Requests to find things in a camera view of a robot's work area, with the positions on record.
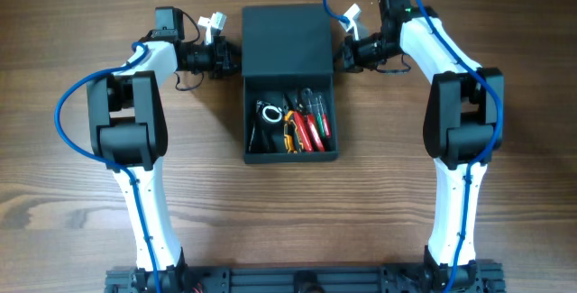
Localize red handled pliers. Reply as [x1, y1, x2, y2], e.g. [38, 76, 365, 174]
[292, 87, 325, 152]

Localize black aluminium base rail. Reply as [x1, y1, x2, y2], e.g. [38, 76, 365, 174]
[104, 262, 507, 293]

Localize dark green box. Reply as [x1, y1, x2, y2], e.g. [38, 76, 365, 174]
[242, 4, 339, 164]

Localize silver L-shaped socket wrench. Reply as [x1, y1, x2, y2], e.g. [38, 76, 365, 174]
[247, 118, 258, 153]

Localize orange and black pliers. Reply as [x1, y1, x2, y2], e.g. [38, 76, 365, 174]
[283, 93, 298, 153]

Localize black tape measure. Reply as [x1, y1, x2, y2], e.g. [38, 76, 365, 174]
[256, 100, 284, 133]

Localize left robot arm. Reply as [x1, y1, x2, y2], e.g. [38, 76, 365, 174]
[87, 6, 241, 292]

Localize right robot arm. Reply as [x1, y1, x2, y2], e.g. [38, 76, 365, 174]
[335, 0, 506, 292]

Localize small screwdriver set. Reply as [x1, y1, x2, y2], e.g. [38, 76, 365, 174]
[316, 94, 332, 139]

